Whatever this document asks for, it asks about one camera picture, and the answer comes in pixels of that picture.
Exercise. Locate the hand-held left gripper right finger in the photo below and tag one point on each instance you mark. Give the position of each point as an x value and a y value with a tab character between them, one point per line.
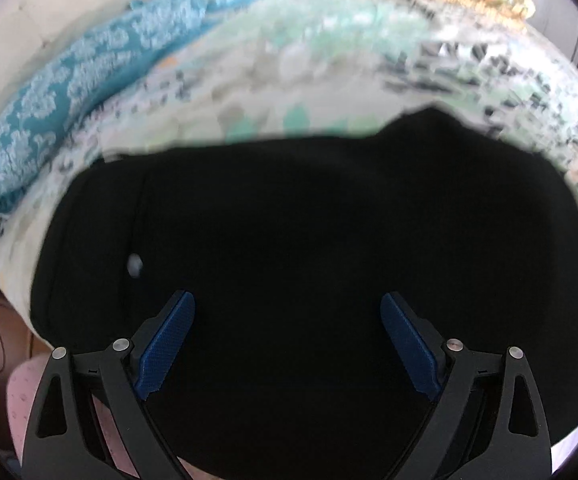
411	345

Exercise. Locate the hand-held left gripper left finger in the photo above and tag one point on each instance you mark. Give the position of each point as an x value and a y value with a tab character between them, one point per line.
164	345

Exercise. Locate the black pants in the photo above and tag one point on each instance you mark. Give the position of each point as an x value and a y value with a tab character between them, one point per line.
309	270

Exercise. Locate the large blue patterned pillow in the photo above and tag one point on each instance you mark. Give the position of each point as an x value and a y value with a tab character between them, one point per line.
64	95

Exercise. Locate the floral bedsheet bed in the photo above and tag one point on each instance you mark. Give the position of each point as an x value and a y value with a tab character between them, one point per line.
294	75

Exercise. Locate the cream padded headboard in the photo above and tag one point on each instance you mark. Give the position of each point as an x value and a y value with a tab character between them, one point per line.
24	35

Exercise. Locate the small blue patterned pillow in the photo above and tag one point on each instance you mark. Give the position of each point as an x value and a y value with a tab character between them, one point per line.
209	0

